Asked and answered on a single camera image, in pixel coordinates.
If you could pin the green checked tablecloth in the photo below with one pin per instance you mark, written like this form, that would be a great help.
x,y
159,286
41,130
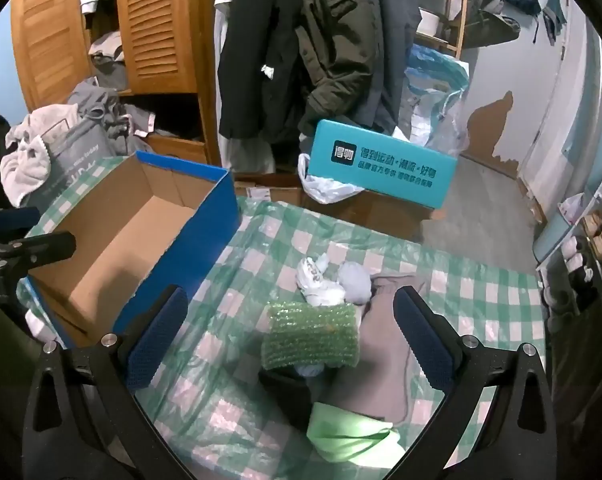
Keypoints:
x,y
266,240

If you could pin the green bubble wrap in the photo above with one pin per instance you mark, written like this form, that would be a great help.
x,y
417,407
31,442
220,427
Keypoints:
x,y
306,335

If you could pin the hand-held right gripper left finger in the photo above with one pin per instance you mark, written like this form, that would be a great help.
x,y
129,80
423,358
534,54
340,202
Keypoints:
x,y
156,342

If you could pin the black jacket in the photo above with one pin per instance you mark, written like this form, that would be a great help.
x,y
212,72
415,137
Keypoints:
x,y
256,50

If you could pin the wooden shelf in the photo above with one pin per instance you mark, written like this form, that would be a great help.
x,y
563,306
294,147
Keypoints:
x,y
456,10

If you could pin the white shoe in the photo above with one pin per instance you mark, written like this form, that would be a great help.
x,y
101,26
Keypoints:
x,y
576,260

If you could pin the grey sock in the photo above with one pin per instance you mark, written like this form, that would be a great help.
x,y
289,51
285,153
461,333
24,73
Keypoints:
x,y
356,282

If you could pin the olive jacket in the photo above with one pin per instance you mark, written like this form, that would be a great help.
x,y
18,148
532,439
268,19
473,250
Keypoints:
x,y
336,35

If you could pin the grey cloth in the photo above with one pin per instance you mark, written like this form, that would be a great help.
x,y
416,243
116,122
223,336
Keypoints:
x,y
376,360

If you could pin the grey hoodie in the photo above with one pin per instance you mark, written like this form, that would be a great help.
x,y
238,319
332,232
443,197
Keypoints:
x,y
116,110

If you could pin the white basin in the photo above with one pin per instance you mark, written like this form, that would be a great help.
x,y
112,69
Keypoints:
x,y
427,21

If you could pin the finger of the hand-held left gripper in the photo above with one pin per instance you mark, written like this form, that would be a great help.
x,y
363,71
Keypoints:
x,y
11,218
41,247

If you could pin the olive bag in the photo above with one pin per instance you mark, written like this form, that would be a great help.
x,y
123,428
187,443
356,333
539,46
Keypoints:
x,y
491,20

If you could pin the beige shoe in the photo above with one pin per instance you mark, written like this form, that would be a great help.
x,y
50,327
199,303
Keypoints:
x,y
597,232

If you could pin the light green cloth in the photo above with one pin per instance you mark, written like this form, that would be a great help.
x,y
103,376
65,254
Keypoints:
x,y
346,435

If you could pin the wooden wardrobe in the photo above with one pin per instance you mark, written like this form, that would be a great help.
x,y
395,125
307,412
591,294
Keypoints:
x,y
156,25

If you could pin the teal box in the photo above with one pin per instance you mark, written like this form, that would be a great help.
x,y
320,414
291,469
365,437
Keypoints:
x,y
381,165

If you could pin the white towel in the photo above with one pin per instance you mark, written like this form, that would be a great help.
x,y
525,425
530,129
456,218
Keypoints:
x,y
26,155

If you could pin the grey blue coat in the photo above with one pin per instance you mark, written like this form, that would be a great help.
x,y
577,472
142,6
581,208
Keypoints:
x,y
391,35

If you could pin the clear blue plastic bag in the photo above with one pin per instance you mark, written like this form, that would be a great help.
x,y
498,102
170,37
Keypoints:
x,y
436,95

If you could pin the shoe rack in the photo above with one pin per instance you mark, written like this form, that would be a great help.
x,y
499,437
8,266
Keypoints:
x,y
566,240

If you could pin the black cloth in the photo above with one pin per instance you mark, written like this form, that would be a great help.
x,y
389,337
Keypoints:
x,y
286,395

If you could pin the blue cardboard box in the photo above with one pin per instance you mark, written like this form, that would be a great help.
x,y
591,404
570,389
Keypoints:
x,y
131,240

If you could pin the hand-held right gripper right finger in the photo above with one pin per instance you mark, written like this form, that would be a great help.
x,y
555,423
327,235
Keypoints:
x,y
426,342

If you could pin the white plastic bag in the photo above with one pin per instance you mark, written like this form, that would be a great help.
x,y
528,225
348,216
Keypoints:
x,y
326,187

